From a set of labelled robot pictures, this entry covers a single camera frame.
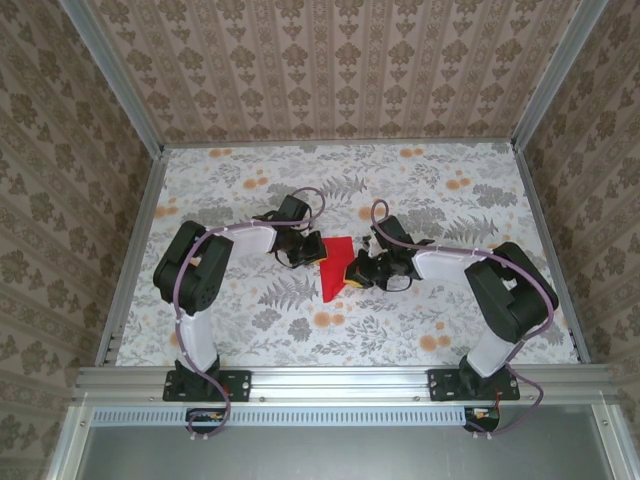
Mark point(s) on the red square paper sheet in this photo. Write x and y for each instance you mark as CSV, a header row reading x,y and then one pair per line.
x,y
335,270

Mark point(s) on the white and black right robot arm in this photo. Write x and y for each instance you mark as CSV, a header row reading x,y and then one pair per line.
x,y
515,300

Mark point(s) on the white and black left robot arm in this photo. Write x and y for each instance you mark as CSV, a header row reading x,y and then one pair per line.
x,y
200,285

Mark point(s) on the floral patterned table cover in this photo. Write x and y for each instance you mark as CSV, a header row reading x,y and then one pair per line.
x,y
300,340

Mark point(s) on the grey metal panel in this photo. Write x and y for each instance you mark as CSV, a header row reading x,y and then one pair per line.
x,y
340,455

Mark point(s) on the black right connector board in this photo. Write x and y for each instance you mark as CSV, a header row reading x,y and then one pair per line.
x,y
487,424

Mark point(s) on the black connector board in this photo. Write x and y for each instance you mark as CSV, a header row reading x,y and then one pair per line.
x,y
487,424
197,425

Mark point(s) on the black left connector board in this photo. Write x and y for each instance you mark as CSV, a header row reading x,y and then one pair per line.
x,y
197,425

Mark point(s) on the aluminium rear table rail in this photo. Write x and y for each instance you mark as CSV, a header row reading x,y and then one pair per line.
x,y
340,144

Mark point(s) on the aluminium table rail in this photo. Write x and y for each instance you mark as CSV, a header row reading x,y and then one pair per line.
x,y
340,144
548,250
144,215

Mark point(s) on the aluminium mounting rail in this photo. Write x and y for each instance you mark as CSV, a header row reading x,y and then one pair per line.
x,y
340,382

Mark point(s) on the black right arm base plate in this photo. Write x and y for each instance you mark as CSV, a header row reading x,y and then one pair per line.
x,y
442,385

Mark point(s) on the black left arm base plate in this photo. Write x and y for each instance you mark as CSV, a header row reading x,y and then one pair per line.
x,y
240,385

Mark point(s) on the aluminium left table rail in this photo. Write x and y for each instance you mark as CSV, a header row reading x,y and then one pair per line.
x,y
144,215

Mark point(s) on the aluminium right table rail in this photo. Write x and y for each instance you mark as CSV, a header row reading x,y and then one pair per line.
x,y
548,250

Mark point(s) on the aluminium left frame post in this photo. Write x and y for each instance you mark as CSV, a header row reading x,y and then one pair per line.
x,y
116,75

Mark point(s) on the aluminium frame post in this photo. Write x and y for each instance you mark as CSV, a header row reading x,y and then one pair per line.
x,y
116,75
554,75

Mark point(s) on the aluminium right frame post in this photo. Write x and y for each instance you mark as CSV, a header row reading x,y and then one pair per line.
x,y
554,75

